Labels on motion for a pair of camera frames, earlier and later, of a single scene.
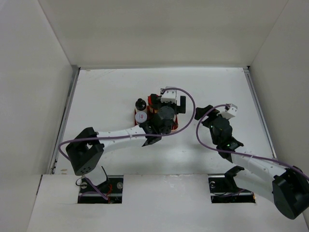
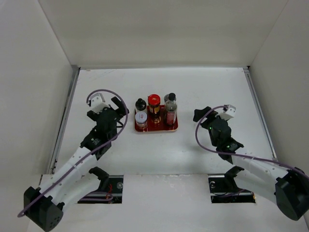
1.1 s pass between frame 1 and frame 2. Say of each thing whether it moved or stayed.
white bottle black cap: stayed
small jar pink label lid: stayed
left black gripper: moved
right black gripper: stayed
